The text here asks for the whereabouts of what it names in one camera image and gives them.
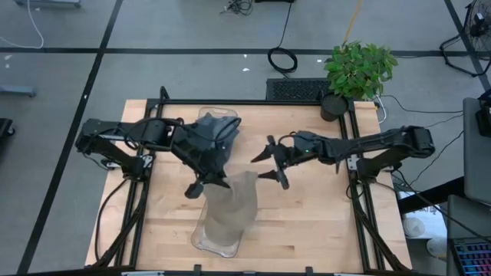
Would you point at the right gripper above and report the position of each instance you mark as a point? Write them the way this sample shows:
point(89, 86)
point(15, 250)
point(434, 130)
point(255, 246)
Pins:
point(284, 153)

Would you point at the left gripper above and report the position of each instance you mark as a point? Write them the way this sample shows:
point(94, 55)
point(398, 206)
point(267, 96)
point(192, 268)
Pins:
point(209, 165)

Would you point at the grey baseball cap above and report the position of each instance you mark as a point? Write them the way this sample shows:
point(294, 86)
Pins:
point(230, 138)

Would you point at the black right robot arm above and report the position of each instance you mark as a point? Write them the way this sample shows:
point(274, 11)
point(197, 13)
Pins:
point(383, 142)

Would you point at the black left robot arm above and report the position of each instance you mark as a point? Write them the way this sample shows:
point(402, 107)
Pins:
point(115, 132)

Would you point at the clear plastic bin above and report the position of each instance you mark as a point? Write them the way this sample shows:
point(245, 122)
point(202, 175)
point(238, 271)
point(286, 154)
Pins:
point(215, 111)
point(215, 252)

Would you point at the black perforated floor mat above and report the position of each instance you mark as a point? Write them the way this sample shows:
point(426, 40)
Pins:
point(295, 89)

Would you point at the black plant pot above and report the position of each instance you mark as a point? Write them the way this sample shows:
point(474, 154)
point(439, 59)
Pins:
point(333, 107)

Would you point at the green leafy plant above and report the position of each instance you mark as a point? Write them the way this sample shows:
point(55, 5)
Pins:
point(358, 71)

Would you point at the white paper cup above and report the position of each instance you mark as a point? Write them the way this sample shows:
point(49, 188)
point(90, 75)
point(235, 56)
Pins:
point(414, 227)

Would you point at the yellow pole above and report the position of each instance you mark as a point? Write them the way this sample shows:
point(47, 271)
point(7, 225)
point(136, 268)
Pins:
point(353, 19)

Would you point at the black desk device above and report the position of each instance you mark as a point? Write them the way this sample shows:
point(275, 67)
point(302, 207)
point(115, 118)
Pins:
point(484, 119)

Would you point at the grey table foot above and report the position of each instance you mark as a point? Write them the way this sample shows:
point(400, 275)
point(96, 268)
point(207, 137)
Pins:
point(17, 90)

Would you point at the laptop with rainbow keyboard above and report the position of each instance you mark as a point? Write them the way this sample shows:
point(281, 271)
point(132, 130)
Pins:
point(473, 257)

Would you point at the black floor fan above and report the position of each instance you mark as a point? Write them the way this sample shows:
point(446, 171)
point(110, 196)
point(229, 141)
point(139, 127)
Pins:
point(477, 27)

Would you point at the black aluminium table frame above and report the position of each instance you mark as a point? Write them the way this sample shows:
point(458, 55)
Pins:
point(268, 102)

